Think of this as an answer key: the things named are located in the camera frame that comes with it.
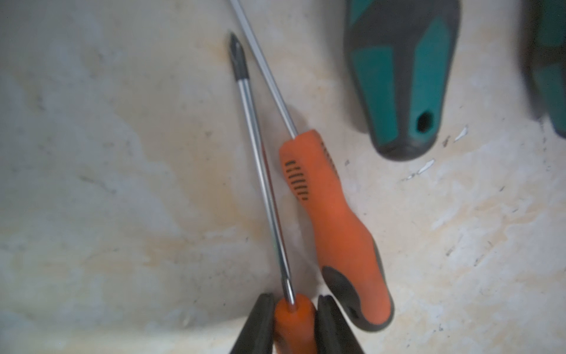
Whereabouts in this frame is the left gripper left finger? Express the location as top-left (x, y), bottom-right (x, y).
top-left (230, 293), bottom-right (276, 354)

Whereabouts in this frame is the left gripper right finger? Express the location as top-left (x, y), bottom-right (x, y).
top-left (315, 295), bottom-right (364, 354)

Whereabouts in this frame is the orange screwdriver large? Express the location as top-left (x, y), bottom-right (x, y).
top-left (228, 32), bottom-right (318, 353)

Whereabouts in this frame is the orange screwdriver small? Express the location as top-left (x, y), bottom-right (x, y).
top-left (231, 1), bottom-right (394, 332)

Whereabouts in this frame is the green handle screwdriver left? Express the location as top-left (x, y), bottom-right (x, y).
top-left (343, 0), bottom-right (461, 162)

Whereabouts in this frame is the green handle screwdriver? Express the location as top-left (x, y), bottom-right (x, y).
top-left (530, 0), bottom-right (565, 138)
top-left (343, 0), bottom-right (461, 162)

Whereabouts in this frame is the green handle screwdriver right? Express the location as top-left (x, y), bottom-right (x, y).
top-left (530, 0), bottom-right (565, 138)

